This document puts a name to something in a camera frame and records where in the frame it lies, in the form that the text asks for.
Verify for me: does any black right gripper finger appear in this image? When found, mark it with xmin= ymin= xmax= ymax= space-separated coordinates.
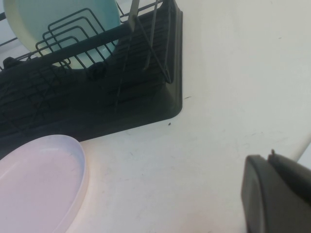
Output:
xmin=241 ymin=149 xmax=311 ymax=233

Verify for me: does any pink round plate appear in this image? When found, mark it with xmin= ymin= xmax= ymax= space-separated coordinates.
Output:
xmin=0 ymin=134 xmax=88 ymax=233

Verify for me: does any teal round plate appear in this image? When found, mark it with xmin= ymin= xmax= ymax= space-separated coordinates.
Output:
xmin=3 ymin=0 xmax=121 ymax=70

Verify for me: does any black plastic drain tray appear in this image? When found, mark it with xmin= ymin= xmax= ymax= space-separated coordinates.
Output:
xmin=0 ymin=0 xmax=183 ymax=161

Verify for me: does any black wire dish rack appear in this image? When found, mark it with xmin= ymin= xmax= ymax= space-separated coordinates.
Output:
xmin=0 ymin=0 xmax=172 ymax=136

